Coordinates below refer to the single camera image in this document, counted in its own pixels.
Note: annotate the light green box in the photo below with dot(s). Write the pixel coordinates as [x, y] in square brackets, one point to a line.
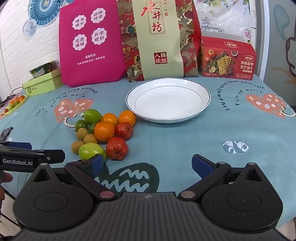
[41, 84]

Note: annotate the orange tangerine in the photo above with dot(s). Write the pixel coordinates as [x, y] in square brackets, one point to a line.
[127, 118]
[104, 131]
[110, 118]

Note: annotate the person's left hand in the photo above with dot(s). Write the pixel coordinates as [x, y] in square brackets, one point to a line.
[5, 178]

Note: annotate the green patterned bowl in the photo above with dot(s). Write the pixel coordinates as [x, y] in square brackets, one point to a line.
[44, 68]

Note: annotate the tray of small oranges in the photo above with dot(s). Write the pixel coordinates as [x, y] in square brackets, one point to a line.
[15, 102]

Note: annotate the brown longan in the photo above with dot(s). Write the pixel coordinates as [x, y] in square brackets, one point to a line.
[77, 147]
[90, 139]
[82, 134]

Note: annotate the red cracker box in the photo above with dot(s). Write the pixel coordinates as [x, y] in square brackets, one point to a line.
[227, 60]

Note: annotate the white plate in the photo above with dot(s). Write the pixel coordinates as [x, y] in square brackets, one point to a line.
[168, 99]

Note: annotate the large blue fan decoration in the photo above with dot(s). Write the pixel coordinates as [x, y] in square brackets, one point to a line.
[44, 9]

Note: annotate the blue printed tablecloth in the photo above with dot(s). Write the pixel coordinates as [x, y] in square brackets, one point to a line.
[173, 143]

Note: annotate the large round green jujube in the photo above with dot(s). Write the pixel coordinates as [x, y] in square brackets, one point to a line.
[92, 116]

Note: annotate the pink tote bag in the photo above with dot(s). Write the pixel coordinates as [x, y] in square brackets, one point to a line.
[90, 64]

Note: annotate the floral plastic bag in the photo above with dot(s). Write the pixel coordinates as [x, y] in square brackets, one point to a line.
[222, 18]

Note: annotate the small green jujube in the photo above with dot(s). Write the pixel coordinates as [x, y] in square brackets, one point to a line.
[81, 124]
[92, 128]

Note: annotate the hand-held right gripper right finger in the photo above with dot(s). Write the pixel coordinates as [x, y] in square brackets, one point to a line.
[200, 165]

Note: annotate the small blue fan decoration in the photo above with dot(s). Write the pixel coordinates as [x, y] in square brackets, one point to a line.
[29, 28]

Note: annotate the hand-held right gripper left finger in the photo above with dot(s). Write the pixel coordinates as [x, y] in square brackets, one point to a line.
[97, 165]

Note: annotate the large oval green jujube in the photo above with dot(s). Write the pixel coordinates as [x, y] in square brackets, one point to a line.
[90, 151]

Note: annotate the red jujube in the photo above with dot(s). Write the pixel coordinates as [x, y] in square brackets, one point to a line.
[124, 131]
[116, 148]

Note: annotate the red and beige gift bag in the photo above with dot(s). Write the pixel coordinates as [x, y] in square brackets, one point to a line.
[157, 46]

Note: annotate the white curved frame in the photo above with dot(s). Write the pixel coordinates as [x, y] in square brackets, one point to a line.
[263, 34]

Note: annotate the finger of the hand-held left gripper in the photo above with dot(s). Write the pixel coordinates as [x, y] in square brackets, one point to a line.
[20, 146]
[5, 134]

